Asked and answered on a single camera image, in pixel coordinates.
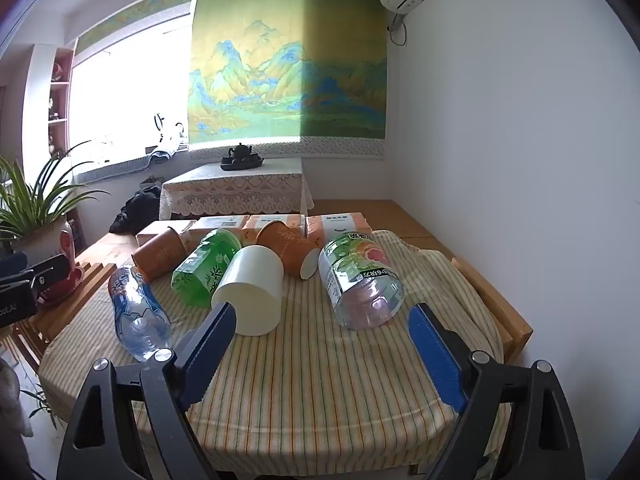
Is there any potted green plant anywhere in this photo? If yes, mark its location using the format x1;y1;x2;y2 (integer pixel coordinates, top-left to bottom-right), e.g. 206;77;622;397
0;140;112;272

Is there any red saucer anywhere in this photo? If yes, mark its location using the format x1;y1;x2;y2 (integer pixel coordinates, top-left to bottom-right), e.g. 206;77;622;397
36;266;86;306

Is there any dark tea tray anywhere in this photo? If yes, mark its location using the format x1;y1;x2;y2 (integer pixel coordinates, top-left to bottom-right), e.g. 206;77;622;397
220;152;265;172

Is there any landscape painting roller blind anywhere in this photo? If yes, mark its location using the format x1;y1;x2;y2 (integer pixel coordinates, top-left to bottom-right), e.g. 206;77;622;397
186;0;389;162

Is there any pink label clear bottle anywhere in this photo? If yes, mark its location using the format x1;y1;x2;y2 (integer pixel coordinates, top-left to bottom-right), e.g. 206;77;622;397
318;231;405;331

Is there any rolled-up landscape blind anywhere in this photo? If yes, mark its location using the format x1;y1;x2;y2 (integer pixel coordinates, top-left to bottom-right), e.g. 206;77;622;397
74;0;197;57

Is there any green label plastic bottle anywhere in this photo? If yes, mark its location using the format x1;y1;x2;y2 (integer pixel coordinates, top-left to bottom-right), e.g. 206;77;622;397
171;228;243;309

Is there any air conditioner cable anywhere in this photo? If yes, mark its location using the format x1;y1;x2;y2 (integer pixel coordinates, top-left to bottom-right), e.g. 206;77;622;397
387;9;409;47

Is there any white cup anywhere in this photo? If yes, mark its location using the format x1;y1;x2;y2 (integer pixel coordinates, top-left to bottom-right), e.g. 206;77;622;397
211;245;286;337

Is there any white wall shelf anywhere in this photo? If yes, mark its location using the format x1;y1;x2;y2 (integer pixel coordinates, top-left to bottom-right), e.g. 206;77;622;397
22;42;77;173

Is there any black bag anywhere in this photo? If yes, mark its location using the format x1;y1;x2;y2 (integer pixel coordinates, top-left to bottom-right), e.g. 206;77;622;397
109;186;164;235

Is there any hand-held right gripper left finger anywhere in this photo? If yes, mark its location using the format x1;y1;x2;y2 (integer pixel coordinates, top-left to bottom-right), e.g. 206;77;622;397
56;301;237;480

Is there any orange patterned paper cup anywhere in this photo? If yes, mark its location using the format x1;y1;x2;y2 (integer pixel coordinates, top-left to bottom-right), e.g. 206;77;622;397
131;227;187;284
255;221;322;280

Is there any blue label clear bottle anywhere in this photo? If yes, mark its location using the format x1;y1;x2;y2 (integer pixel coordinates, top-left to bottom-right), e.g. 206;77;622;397
108;265;172;362

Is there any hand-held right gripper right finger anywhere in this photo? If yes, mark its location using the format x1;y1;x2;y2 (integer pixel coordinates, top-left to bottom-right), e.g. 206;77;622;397
407;302;586;480

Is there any lace cloth covered table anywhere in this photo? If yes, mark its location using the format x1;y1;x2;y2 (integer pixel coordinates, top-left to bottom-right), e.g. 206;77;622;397
159;159;316;221

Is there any striped tablecloth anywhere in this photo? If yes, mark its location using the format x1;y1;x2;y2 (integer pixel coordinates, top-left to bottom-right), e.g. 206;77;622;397
39;230;512;467

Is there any wooden slatted rack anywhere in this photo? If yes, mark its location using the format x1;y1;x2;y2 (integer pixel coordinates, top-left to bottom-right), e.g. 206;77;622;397
10;247;119;358

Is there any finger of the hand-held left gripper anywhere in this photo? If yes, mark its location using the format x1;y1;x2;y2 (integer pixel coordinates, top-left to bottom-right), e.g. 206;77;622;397
27;254;71;295

